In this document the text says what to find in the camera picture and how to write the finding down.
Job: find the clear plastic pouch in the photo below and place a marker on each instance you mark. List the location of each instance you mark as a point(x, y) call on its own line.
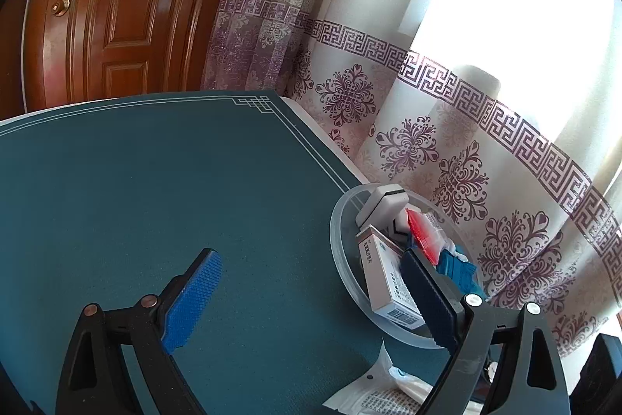
point(374, 390)

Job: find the white purple patterned curtain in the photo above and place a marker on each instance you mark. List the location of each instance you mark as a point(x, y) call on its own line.
point(461, 104)

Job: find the brass door knob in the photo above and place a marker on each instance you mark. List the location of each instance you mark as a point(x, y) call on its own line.
point(60, 6)

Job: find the teal woven cloth pouch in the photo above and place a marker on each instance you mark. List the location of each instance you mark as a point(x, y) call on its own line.
point(460, 274)

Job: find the white and red packet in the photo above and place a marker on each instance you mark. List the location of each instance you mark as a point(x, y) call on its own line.
point(425, 235)

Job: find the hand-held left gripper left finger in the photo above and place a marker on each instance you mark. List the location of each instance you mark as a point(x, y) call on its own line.
point(194, 298)

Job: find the white plastic case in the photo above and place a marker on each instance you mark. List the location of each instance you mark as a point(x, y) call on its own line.
point(381, 206)

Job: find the clear plastic bowl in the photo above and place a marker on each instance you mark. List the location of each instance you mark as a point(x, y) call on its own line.
point(347, 259)

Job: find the white medicine box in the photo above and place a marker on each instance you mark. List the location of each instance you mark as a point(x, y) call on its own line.
point(384, 279)

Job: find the wooden door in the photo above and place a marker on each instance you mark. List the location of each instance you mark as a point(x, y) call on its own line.
point(126, 6)

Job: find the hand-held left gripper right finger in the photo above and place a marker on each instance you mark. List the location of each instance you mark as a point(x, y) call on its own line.
point(427, 298)

